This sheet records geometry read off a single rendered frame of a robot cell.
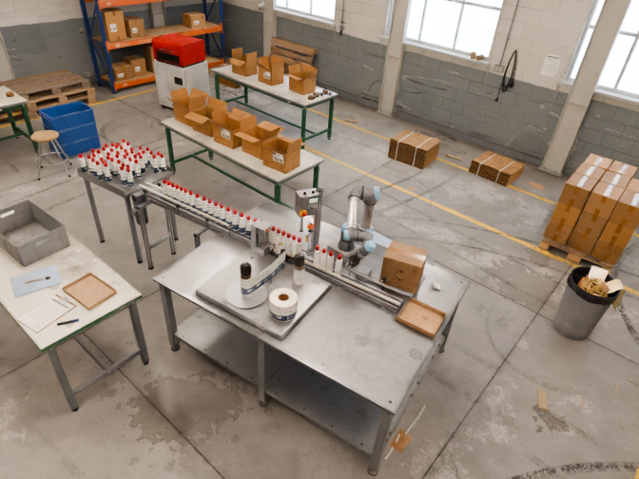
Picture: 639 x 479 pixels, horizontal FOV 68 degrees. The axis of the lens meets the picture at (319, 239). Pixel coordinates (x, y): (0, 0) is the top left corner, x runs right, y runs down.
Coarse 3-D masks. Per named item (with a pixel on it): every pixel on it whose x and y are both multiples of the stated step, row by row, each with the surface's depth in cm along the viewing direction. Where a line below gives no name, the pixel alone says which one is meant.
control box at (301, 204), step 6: (300, 192) 363; (306, 192) 364; (300, 198) 358; (306, 198) 360; (300, 204) 362; (306, 204) 364; (312, 204) 366; (300, 210) 365; (306, 210) 367; (312, 210) 369; (318, 210) 372; (300, 216) 368
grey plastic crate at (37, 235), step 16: (16, 208) 408; (32, 208) 416; (0, 224) 403; (16, 224) 414; (32, 224) 419; (48, 224) 409; (64, 224) 386; (0, 240) 380; (16, 240) 400; (32, 240) 369; (48, 240) 380; (64, 240) 391; (16, 256) 371; (32, 256) 375; (48, 256) 387
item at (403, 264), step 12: (396, 252) 368; (408, 252) 369; (420, 252) 370; (384, 264) 367; (396, 264) 362; (408, 264) 358; (420, 264) 357; (396, 276) 368; (408, 276) 364; (420, 276) 371; (408, 288) 370
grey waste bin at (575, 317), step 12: (564, 300) 451; (576, 300) 434; (564, 312) 452; (576, 312) 439; (588, 312) 432; (600, 312) 431; (564, 324) 455; (576, 324) 445; (588, 324) 441; (576, 336) 454
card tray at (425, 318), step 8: (408, 304) 362; (416, 304) 363; (424, 304) 360; (408, 312) 356; (416, 312) 356; (424, 312) 357; (432, 312) 357; (440, 312) 355; (400, 320) 346; (408, 320) 348; (416, 320) 349; (424, 320) 350; (432, 320) 350; (440, 320) 351; (416, 328) 341; (424, 328) 343; (432, 328) 344; (432, 336) 337
